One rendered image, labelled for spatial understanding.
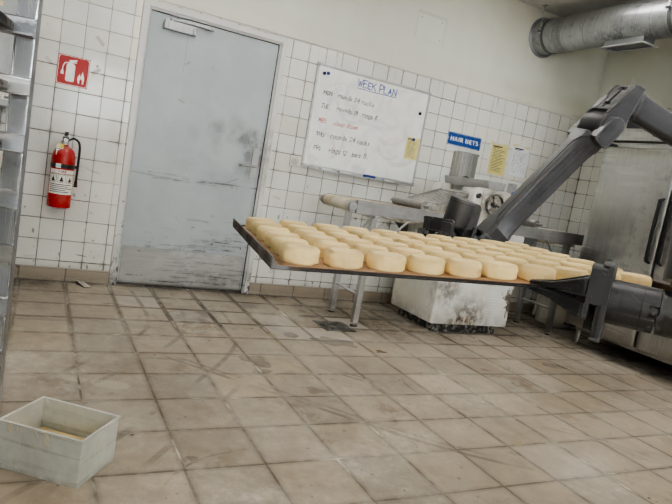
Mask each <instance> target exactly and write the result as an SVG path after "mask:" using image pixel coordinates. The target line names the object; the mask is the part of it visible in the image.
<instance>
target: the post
mask: <svg viewBox="0 0 672 504"><path fill-rule="evenodd" d="M42 7H43V0H18V5H17V15H18V16H22V17H27V18H31V19H36V20H37V28H36V37H35V40H34V39H30V38H25V37H21V36H16V35H14V44H13V54H12V64H11V74H13V75H18V76H23V77H28V78H31V84H30V94H29V97H25V96H19V95H14V94H8V104H7V114H6V123H5V132H10V133H16V134H22V135H25V141H24V150H23V154H17V153H11V152H5V151H3V153H2V163H1V173H0V188H6V189H13V190H19V198H18V207H17V209H15V210H7V209H0V243H5V244H13V255H12V262H11V263H10V264H9V265H8V266H7V265H0V297H8V302H7V311H6V315H5V317H4V318H3V319H0V349H2V359H1V366H0V402H1V392H2V383H3V374H4V364H5V355H6V345H7V336H8V327H9V317H10V308H11V299H12V289H13V280H14V270H15V261H16V252H17V242H18V233H19V223H20V214H21V205H22V195H23V186H24V176H25V167H26V158H27V148H28V139H29V130H30V120H31V111H32V101H33V92H34V83H35V73H36V64H37V54H38V45H39V36H40V26H41V17H42Z"/></svg>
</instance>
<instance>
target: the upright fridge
mask: <svg viewBox="0 0 672 504"><path fill-rule="evenodd" d="M671 239H672V147H671V146H670V145H668V144H666V143H665V142H663V141H662V140H660V139H658V138H657V137H655V136H653V135H652V134H650V133H648V132H647V131H645V130H643V129H642V128H640V127H639V126H637V125H635V124H633V123H632V122H630V121H628V122H627V123H626V125H625V129H624V131H623V132H622V133H621V134H620V135H619V136H618V137H617V138H616V139H615V140H614V142H613V143H612V144H611V145H610V146H609V147H608V148H607V149H604V152H603V157H602V161H601V165H600V170H599V174H598V178H597V183H596V187H595V192H594V196H593V200H592V205H591V209H590V213H589V218H588V222H587V226H586V231H585V235H584V240H583V244H582V248H581V253H580V257H579V259H584V260H589V261H593V262H595V263H599V264H604V263H605V261H607V260H608V259H612V260H617V261H619V265H618V268H620V269H622V271H623V272H630V273H637V274H642V275H646V276H649V277H651V278H652V279H653V280H652V281H656V282H660V283H664V284H667V285H670V283H669V282H666V281H663V280H662V278H663V274H664V270H665V265H666V261H667V257H668V252H669V248H670V244H671ZM583 321H584V319H580V318H576V317H574V316H573V315H572V314H570V313H569V312H568V311H567V314H566V318H565V322H563V324H564V325H566V326H569V327H572V328H575V329H576V333H575V339H576V340H575V341H574V342H573V343H574V344H576V345H579V342H578V340H580V338H581V334H582V331H583V332H585V333H588V334H590V331H589V330H586V329H582V325H583ZM653 333H654V327H653V328H652V331H651V334H648V333H644V332H640V331H636V330H632V329H628V328H623V327H619V326H615V325H610V324H607V323H605V327H604V331H603V335H602V337H601V339H604V340H606V341H609V342H612V343H614V344H617V345H619V346H622V347H625V348H627V349H630V350H632V351H635V352H638V353H640V354H643V355H646V356H648V357H651V358H653V359H656V360H659V361H661V362H664V363H666V364H669V365H672V339H669V338H665V337H661V336H657V335H653Z"/></svg>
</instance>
